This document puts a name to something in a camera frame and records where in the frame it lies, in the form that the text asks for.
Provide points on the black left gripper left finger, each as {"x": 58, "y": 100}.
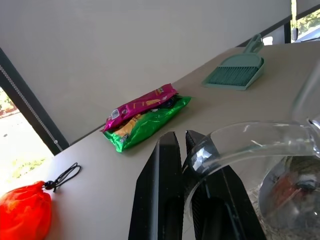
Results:
{"x": 160, "y": 180}

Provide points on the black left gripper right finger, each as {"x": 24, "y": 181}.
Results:
{"x": 225, "y": 200}

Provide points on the clear glass mug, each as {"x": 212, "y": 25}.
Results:
{"x": 282, "y": 155}

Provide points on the green snack bag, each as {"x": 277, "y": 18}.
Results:
{"x": 147, "y": 123}

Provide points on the pink snack bag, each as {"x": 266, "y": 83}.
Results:
{"x": 140, "y": 106}

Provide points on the green hand brush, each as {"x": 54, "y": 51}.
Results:
{"x": 230, "y": 75}

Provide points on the green dustpan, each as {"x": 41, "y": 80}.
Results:
{"x": 252, "y": 62}

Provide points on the black window frame post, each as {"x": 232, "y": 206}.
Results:
{"x": 32, "y": 100}

